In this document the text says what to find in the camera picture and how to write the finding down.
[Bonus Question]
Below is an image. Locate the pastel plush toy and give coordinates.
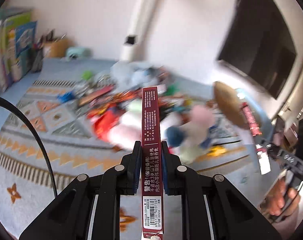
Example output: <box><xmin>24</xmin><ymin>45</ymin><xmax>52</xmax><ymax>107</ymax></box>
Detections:
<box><xmin>161</xmin><ymin>105</ymin><xmax>215</xmax><ymax>164</ymax></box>

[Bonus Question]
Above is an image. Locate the dark red narrow box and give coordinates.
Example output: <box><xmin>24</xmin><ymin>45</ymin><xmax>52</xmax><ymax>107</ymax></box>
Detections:
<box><xmin>141</xmin><ymin>87</ymin><xmax>164</xmax><ymax>239</ymax></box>

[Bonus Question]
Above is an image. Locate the person's right hand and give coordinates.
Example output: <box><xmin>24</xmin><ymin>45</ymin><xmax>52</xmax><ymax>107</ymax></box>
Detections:
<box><xmin>260</xmin><ymin>178</ymin><xmax>301</xmax><ymax>217</ymax></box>

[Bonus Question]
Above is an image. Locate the gold ribbed glass bowl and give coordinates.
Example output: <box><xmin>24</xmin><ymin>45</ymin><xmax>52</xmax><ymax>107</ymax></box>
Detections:
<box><xmin>213</xmin><ymin>81</ymin><xmax>262</xmax><ymax>135</ymax></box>

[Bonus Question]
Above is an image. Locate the black monitor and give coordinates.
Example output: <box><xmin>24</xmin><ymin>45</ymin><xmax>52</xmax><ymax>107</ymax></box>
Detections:
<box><xmin>218</xmin><ymin>0</ymin><xmax>297</xmax><ymax>98</ymax></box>

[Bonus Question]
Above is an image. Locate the white lamp pole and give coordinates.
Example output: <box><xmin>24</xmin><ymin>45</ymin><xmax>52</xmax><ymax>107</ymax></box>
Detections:
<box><xmin>119</xmin><ymin>0</ymin><xmax>150</xmax><ymax>62</ymax></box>

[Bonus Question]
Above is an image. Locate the mint green small device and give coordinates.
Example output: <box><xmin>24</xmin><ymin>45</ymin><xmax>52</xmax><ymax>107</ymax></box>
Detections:
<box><xmin>66</xmin><ymin>47</ymin><xmax>92</xmax><ymax>60</ymax></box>

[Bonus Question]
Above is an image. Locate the brown pen holder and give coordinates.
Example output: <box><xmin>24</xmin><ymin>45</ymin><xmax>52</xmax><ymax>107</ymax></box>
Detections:
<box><xmin>43</xmin><ymin>38</ymin><xmax>69</xmax><ymax>58</ymax></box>

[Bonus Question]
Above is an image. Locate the stack of books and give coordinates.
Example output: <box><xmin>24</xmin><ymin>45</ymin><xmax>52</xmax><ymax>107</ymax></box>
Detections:
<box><xmin>0</xmin><ymin>7</ymin><xmax>37</xmax><ymax>92</ymax></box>

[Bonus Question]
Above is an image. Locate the black cable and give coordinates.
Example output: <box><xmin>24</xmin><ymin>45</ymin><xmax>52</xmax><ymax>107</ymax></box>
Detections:
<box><xmin>0</xmin><ymin>94</ymin><xmax>58</xmax><ymax>198</ymax></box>

